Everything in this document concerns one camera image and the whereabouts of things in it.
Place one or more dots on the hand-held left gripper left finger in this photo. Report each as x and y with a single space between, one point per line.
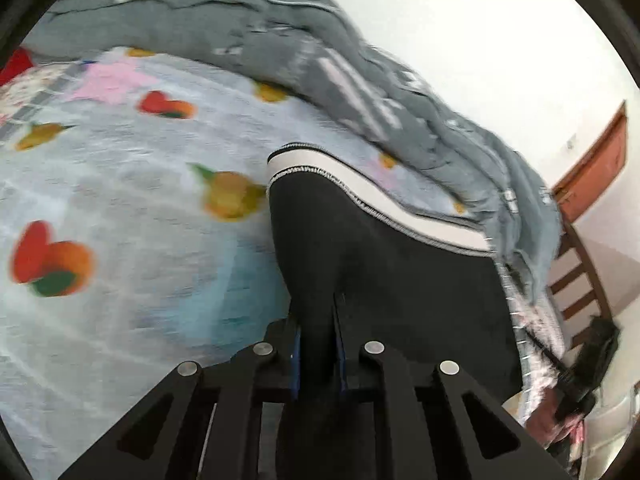
296 360

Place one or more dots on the fruit print bed sheet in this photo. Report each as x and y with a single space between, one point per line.
125 200

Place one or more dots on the grey quilt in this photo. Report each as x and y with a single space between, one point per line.
300 25

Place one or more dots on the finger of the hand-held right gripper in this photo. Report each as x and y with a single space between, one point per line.
545 355

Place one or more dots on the grey plaid blanket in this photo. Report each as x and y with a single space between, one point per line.
30 87

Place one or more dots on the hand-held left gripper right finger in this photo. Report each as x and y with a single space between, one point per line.
341 365

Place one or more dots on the black pants with white stripe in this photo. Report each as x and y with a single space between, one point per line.
400 270

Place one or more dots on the red cloth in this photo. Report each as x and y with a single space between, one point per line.
15 65

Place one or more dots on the person's right hand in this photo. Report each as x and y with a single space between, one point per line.
545 422

